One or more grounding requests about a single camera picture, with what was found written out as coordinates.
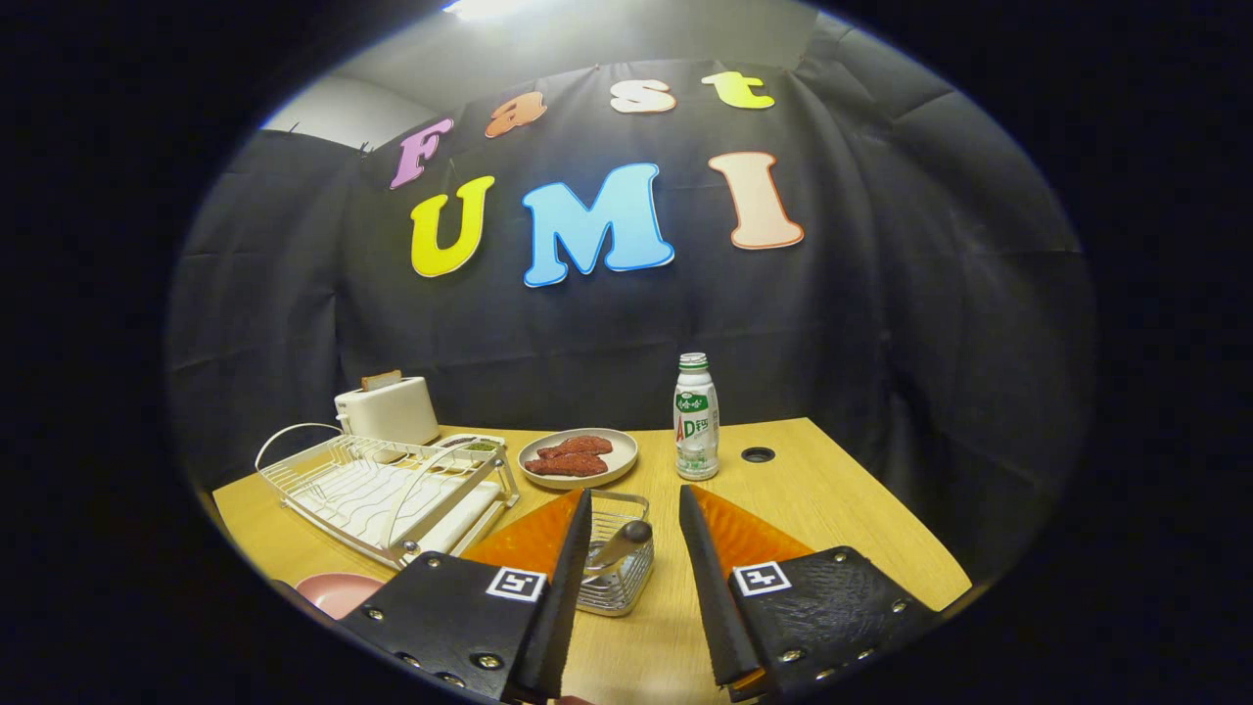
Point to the black backdrop cloth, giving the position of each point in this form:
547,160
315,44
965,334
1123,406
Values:
587,343

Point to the white toaster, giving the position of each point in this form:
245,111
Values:
392,413

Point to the toast slice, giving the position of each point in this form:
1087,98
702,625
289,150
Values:
381,380

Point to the beige plate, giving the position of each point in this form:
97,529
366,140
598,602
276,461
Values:
624,455

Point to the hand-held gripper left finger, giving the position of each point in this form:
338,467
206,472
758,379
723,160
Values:
563,607

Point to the white divided dish with beans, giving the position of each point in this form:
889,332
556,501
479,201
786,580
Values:
480,446

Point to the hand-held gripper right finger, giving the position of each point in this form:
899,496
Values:
710,607

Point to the red meat slice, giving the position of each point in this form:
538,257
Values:
582,446
568,465

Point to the pink plate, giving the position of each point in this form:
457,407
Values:
338,593

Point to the white bottle with green label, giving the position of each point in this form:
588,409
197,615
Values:
696,421

